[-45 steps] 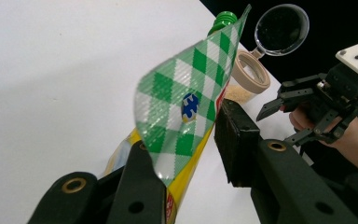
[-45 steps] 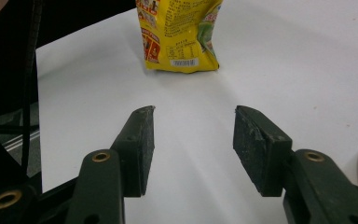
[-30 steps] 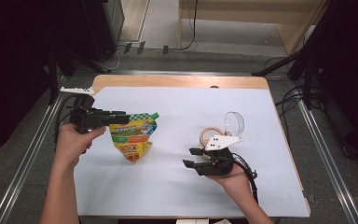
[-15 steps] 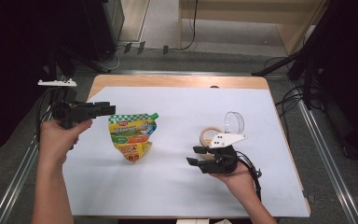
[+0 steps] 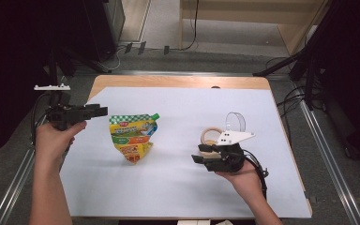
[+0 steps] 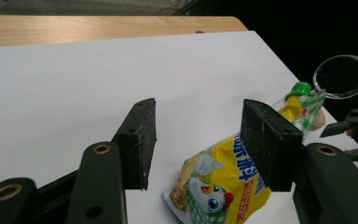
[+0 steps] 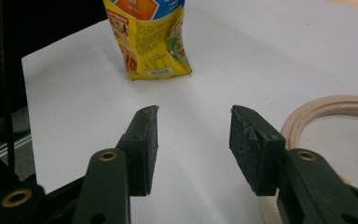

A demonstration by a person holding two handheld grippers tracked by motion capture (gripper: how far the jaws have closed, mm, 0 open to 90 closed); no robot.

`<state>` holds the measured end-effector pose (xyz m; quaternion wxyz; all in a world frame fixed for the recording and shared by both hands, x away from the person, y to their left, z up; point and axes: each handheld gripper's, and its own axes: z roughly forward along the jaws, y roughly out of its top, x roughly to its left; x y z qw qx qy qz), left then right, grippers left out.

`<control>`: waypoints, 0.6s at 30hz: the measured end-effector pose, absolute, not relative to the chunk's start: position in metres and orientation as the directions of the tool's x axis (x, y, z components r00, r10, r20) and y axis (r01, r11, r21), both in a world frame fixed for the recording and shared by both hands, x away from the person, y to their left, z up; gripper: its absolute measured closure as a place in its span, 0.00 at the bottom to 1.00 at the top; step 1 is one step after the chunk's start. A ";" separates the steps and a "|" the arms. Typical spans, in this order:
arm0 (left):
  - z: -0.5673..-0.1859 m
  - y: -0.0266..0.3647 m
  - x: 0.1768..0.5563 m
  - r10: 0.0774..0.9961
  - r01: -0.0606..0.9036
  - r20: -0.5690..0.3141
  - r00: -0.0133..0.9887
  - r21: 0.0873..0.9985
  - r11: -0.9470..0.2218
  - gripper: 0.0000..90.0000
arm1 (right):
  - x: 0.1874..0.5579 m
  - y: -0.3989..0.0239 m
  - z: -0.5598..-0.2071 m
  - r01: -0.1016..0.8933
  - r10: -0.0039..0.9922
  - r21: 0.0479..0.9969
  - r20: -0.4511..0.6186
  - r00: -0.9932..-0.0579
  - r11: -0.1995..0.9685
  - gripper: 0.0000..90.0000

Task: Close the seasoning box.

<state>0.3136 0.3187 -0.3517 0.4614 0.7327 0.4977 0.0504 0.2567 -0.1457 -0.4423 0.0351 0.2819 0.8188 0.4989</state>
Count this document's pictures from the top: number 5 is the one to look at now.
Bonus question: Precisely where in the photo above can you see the wooden table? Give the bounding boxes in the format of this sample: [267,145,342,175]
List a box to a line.
[69,74,313,219]

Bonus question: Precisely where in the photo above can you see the black metal stand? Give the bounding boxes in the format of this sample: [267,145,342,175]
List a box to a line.
[45,45,111,106]

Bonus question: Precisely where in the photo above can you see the white floor cable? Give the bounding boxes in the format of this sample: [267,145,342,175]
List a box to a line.
[101,46,122,71]

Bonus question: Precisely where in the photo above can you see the person's left hand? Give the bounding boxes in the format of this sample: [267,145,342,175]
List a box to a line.
[35,121,88,172]

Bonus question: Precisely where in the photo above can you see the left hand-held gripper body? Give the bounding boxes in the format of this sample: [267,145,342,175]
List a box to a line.
[33,83,90,131]

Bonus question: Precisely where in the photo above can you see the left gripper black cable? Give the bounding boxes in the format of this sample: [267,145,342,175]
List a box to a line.
[30,93,53,146]

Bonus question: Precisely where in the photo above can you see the yellow green spout pouch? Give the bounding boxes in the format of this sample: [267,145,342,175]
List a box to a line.
[108,112,161,165]

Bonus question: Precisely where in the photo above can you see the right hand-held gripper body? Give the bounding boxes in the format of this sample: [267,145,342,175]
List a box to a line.
[205,130,257,173]

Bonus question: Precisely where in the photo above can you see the metal floor rail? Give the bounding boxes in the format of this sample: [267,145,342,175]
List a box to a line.
[0,76,68,225]
[293,82,360,225]

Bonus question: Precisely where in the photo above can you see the light wooden shelf unit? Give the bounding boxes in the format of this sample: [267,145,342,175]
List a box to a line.
[178,0,330,56]

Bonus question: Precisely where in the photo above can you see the black cabinet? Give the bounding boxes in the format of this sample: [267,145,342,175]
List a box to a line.
[82,0,127,63]

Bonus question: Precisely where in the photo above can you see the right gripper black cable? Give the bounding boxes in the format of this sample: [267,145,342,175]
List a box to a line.
[242,149,270,201]

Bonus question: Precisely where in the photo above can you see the black hanging cable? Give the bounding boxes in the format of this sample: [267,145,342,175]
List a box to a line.
[181,0,200,52]

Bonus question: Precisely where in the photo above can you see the person's right hand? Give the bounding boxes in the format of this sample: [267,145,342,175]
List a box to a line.
[215,160,265,201]

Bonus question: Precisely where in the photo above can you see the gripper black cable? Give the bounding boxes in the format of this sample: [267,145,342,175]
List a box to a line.
[242,149,270,201]
[30,93,53,146]

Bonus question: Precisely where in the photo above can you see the white table sheet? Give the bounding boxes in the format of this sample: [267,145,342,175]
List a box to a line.
[59,86,313,219]

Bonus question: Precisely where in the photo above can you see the black floor cables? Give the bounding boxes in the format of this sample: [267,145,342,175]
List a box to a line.
[264,55,313,142]

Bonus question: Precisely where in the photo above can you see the white object at table edge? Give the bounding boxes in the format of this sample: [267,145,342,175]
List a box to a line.
[177,219,212,225]

